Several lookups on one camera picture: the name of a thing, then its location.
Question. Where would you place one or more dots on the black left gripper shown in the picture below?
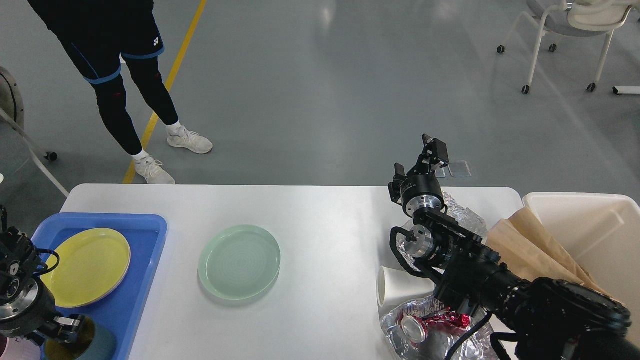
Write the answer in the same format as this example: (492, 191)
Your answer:
(33, 316)

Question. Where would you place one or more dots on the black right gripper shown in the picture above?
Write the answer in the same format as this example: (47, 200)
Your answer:
(421, 191)

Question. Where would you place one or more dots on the teal mug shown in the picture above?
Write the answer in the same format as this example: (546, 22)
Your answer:
(94, 342)

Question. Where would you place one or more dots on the brown paper bag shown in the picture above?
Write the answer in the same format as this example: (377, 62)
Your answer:
(530, 251)

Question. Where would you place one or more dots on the pale green plate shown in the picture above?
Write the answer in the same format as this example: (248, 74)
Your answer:
(239, 263)

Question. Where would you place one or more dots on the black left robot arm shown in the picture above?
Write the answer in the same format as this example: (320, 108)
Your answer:
(20, 260)

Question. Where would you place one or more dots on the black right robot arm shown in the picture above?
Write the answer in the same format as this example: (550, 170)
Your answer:
(548, 319)

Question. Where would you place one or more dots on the pink mug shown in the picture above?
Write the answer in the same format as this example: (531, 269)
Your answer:
(18, 349)

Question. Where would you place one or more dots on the yellow plate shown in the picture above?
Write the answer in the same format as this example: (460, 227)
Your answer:
(88, 267)

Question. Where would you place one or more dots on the crumpled aluminium foil ball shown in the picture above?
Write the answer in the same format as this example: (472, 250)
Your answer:
(465, 215)

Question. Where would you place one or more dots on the blue plastic tray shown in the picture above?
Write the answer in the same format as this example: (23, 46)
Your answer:
(120, 311)

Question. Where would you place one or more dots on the white paper cup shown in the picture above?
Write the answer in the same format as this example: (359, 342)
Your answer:
(395, 286)

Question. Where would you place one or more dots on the crushed red soda can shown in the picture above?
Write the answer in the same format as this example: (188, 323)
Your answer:
(418, 329)

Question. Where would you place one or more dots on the flat crumpled foil sheet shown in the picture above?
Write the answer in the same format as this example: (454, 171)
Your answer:
(437, 345)

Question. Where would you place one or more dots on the white plastic bin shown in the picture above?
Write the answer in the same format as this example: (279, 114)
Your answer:
(602, 233)

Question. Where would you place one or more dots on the white wheeled chair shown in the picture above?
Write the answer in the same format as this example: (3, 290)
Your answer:
(572, 19)

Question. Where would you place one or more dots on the person in black clothes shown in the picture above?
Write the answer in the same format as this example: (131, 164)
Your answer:
(99, 37)

